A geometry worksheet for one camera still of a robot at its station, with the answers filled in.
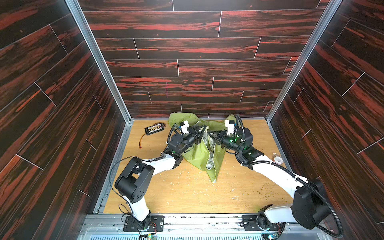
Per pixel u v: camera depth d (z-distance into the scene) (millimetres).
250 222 729
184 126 781
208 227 733
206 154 871
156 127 1127
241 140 586
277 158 957
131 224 703
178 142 641
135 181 474
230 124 733
